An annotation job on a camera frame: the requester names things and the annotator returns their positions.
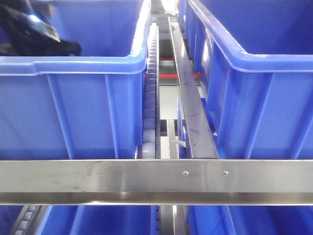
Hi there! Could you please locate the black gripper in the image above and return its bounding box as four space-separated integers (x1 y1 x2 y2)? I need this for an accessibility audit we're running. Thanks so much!
0 0 82 56

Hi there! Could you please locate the large blue bin left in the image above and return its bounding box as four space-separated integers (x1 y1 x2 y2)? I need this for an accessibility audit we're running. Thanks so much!
0 0 151 160

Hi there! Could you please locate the large blue bin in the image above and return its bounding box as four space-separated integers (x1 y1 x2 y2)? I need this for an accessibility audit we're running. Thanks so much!
0 0 151 160
181 0 313 160

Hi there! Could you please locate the roller track strip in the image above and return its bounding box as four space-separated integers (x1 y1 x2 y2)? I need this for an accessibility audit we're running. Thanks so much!
140 23 160 160

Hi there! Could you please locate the lower blue bin left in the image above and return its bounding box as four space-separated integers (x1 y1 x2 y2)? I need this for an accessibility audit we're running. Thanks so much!
35 206 158 235

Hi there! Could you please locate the large blue bin right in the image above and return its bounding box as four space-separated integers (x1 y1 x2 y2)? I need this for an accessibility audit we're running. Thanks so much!
181 0 313 160

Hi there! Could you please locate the lower blue bin right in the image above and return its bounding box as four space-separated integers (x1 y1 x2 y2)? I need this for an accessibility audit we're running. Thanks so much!
187 206 313 235

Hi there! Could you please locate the steel divider rail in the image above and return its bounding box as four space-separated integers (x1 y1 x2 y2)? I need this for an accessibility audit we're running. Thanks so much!
168 16 219 160

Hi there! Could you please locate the steel front shelf rail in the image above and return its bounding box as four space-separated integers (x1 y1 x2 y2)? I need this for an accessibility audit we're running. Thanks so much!
0 159 313 205

